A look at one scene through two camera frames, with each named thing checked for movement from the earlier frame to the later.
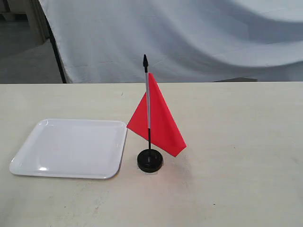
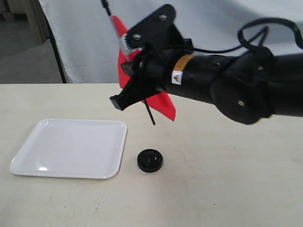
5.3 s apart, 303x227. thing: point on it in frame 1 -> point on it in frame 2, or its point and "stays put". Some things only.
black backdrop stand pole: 62,74 stays put
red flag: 153,121 -> 160,103
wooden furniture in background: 23,24 stays put
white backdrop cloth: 105,41 stays put
